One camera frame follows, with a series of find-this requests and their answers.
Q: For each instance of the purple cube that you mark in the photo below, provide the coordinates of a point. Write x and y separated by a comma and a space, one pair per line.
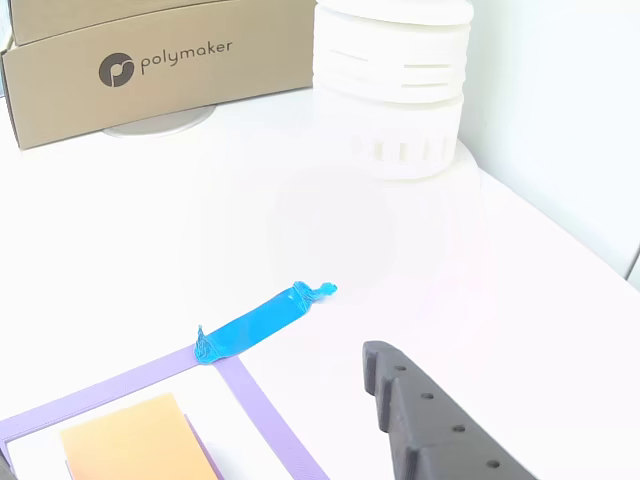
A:
207, 457

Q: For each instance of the plain cardboard box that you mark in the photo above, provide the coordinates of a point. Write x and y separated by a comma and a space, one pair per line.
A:
150, 17

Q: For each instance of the polymaker printed cardboard box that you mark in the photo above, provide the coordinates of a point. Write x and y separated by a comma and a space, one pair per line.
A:
200, 85

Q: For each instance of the white slotted printed cylinder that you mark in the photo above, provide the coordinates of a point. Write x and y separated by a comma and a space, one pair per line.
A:
395, 75

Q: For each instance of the grey round disc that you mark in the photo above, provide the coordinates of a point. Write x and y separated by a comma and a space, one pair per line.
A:
160, 125

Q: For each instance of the purple square frame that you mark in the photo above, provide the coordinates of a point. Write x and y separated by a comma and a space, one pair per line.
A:
260, 410

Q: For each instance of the orange cube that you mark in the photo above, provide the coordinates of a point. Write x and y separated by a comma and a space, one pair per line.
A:
130, 440

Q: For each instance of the blue tape strip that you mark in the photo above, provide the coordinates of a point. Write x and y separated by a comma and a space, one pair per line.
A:
255, 327

